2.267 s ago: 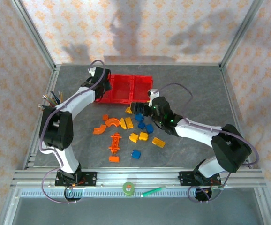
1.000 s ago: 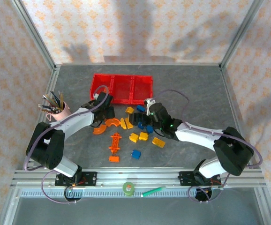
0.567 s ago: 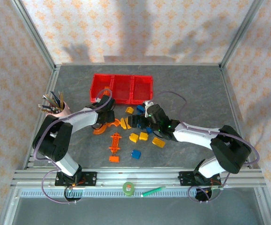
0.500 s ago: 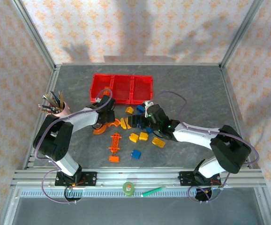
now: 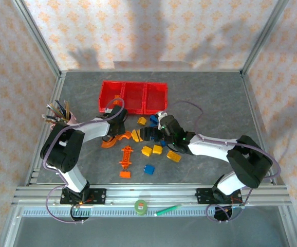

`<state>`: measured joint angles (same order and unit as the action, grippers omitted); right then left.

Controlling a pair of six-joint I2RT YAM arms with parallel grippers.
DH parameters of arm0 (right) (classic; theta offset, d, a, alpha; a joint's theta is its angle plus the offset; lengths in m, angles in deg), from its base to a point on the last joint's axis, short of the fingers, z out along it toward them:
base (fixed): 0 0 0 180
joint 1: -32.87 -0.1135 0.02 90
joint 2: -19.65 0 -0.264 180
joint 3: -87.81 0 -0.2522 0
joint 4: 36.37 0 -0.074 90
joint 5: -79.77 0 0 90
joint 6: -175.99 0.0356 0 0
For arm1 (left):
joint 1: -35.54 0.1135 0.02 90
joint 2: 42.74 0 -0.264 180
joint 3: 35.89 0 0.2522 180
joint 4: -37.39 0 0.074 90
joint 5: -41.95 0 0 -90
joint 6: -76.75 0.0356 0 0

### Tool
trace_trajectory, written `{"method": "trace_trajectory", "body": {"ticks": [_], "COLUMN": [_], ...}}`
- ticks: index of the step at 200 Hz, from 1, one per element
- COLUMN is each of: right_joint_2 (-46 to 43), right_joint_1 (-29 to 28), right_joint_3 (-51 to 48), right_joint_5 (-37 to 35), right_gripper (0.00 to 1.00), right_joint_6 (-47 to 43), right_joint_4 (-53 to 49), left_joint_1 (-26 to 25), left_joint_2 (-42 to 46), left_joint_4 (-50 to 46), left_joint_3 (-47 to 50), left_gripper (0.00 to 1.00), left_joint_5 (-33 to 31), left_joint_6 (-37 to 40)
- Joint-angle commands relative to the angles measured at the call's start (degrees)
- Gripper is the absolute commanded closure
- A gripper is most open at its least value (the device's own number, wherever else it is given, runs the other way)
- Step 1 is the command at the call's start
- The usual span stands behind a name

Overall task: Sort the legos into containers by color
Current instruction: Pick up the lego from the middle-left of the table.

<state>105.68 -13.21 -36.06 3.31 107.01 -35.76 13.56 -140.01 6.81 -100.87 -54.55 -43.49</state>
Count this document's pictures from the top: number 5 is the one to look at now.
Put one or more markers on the green tape roll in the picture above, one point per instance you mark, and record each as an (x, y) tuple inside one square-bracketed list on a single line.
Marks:
[(141, 205)]

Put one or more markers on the orange small lego brick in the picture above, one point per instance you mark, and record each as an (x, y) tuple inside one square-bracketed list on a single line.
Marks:
[(125, 174)]

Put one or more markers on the aluminium frame post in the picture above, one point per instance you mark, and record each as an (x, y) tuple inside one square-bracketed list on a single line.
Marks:
[(291, 226), (9, 226), (38, 38), (263, 38)]

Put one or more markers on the orange lego piece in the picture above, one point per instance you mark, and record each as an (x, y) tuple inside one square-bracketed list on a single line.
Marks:
[(117, 101)]

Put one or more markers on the tan pencil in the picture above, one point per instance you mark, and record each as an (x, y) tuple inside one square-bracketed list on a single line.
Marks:
[(54, 110)]

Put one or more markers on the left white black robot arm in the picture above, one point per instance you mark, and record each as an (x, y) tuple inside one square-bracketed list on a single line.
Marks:
[(74, 177)]

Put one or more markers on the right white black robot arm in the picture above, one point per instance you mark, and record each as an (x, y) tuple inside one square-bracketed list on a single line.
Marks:
[(210, 149)]

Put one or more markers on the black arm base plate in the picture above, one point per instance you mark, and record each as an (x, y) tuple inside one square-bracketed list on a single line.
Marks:
[(99, 196), (202, 195)]

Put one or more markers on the pink cup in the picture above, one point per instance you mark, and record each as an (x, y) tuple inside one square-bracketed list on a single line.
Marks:
[(72, 119)]

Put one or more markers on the yellow lego brick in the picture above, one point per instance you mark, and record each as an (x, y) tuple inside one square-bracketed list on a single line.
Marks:
[(157, 149), (141, 120), (134, 135), (146, 151), (174, 156)]

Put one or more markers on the wide aluminium frame rail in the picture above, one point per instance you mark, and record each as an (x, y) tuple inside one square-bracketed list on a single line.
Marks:
[(164, 193)]

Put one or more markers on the orange long lego frame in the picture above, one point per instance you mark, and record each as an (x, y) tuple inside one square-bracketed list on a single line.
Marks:
[(126, 157)]

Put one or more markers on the green marker pen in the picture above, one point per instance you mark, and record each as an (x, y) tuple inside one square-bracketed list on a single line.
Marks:
[(168, 209)]

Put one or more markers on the yellow pencil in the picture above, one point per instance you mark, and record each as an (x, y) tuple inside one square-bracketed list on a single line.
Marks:
[(67, 109)]

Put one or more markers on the black silver-tipped pen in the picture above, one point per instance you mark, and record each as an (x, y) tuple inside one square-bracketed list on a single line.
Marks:
[(51, 118)]

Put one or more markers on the dark blue pencil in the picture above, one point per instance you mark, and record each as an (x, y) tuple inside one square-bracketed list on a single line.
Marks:
[(61, 108)]

